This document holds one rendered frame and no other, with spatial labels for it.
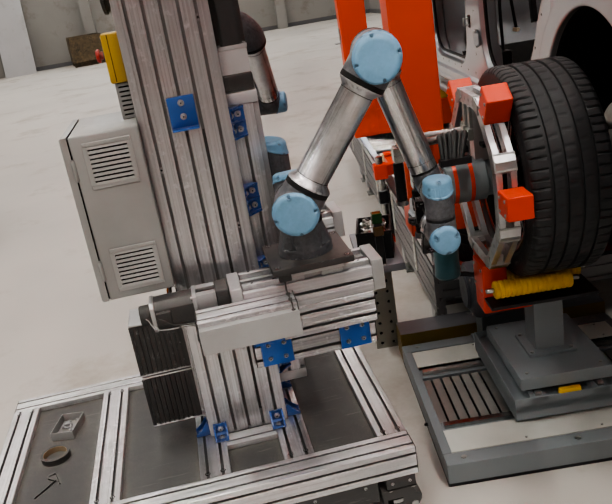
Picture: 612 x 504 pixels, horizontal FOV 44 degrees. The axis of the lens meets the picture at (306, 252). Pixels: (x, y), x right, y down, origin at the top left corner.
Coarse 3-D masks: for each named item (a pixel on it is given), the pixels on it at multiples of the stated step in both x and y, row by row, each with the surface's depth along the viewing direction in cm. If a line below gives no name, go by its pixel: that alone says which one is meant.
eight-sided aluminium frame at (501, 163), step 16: (464, 96) 234; (480, 128) 220; (496, 128) 219; (496, 160) 211; (512, 160) 210; (496, 176) 212; (512, 176) 212; (496, 192) 214; (464, 208) 261; (480, 208) 261; (496, 208) 218; (480, 224) 258; (496, 224) 219; (512, 224) 218; (480, 240) 255; (496, 240) 224; (512, 240) 220; (480, 256) 247; (496, 256) 229
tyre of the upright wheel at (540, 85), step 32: (512, 64) 229; (544, 64) 224; (576, 64) 221; (544, 96) 212; (576, 96) 211; (544, 128) 208; (576, 128) 208; (544, 160) 207; (576, 160) 207; (608, 160) 207; (544, 192) 208; (576, 192) 208; (608, 192) 209; (544, 224) 212; (576, 224) 213; (608, 224) 214; (512, 256) 240; (544, 256) 221; (576, 256) 224
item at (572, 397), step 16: (480, 336) 289; (480, 352) 283; (496, 352) 276; (496, 368) 262; (496, 384) 265; (512, 384) 255; (576, 384) 243; (592, 384) 244; (608, 384) 242; (512, 400) 245; (528, 400) 242; (544, 400) 242; (560, 400) 243; (576, 400) 243; (592, 400) 243; (608, 400) 244; (528, 416) 244; (544, 416) 244
